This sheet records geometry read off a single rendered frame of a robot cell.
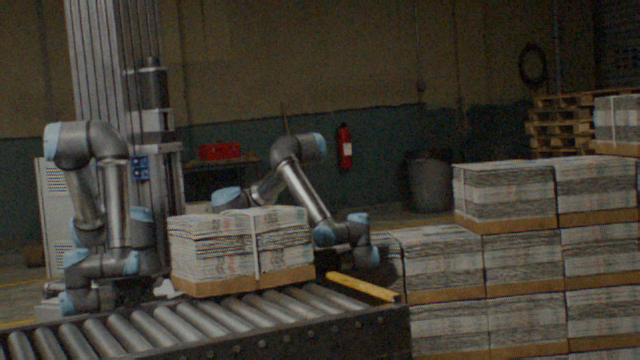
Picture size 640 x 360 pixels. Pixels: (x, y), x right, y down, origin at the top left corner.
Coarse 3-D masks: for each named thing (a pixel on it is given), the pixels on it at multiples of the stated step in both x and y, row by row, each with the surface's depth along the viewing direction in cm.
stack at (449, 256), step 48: (384, 240) 311; (432, 240) 302; (480, 240) 303; (528, 240) 305; (576, 240) 306; (624, 240) 308; (336, 288) 300; (384, 288) 301; (432, 288) 303; (624, 288) 309; (432, 336) 304; (480, 336) 306; (528, 336) 307; (576, 336) 308
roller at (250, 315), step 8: (224, 296) 250; (232, 296) 249; (224, 304) 246; (232, 304) 241; (240, 304) 237; (232, 312) 238; (240, 312) 233; (248, 312) 228; (256, 312) 226; (248, 320) 226; (256, 320) 221; (264, 320) 218; (272, 320) 216
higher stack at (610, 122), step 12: (612, 96) 322; (624, 96) 313; (636, 96) 304; (600, 108) 335; (612, 108) 323; (624, 108) 313; (636, 108) 305; (600, 120) 335; (612, 120) 324; (624, 120) 315; (636, 120) 305; (600, 132) 337; (612, 132) 325; (624, 132) 316; (636, 132) 307; (636, 144) 307; (612, 156) 328; (624, 156) 322; (636, 168) 308; (636, 180) 309; (636, 192) 310
